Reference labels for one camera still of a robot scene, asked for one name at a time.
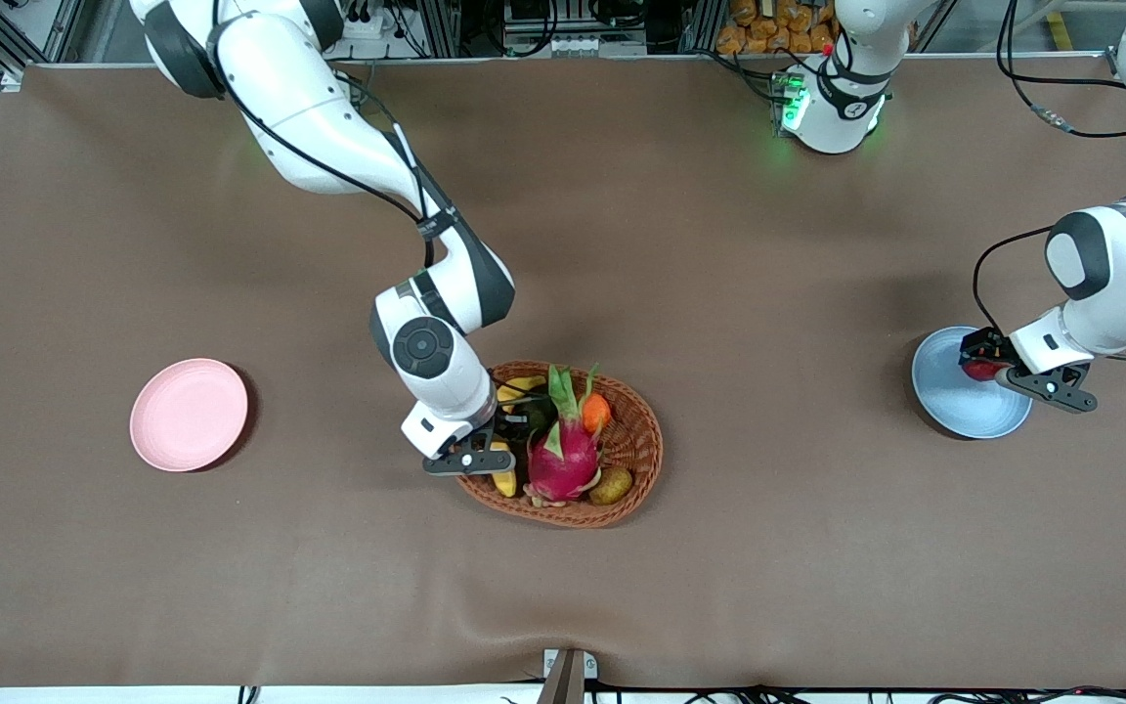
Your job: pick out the bag of orange snacks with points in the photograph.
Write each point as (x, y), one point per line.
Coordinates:
(768, 29)

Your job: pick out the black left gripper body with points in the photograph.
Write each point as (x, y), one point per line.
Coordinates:
(985, 348)

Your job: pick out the white power strip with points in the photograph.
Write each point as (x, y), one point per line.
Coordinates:
(363, 24)

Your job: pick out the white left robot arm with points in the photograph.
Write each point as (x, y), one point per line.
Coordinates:
(1120, 264)

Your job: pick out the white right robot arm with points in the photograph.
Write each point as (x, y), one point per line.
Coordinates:
(328, 127)

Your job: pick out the yellow banana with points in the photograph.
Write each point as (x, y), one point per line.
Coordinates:
(504, 484)

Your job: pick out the pink round plate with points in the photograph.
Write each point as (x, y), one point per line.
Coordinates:
(189, 416)

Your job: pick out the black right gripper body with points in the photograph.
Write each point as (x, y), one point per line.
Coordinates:
(507, 420)

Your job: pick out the small orange carrot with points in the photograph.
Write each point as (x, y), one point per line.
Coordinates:
(595, 413)

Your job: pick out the red apple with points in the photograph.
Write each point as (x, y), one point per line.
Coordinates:
(983, 373)

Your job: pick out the dark green avocado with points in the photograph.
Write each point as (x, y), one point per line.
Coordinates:
(541, 416)

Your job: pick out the brown wicker basket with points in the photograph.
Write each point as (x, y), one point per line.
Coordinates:
(636, 440)

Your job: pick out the brown table mat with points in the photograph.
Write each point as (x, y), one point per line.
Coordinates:
(719, 244)

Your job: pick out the metal table bracket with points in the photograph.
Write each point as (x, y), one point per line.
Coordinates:
(568, 680)

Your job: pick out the light blue round plate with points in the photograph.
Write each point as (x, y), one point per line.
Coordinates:
(954, 401)

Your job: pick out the brown kiwi fruit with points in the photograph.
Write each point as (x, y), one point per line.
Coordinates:
(611, 485)

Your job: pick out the pink dragon fruit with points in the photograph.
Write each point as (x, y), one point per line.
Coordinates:
(563, 460)

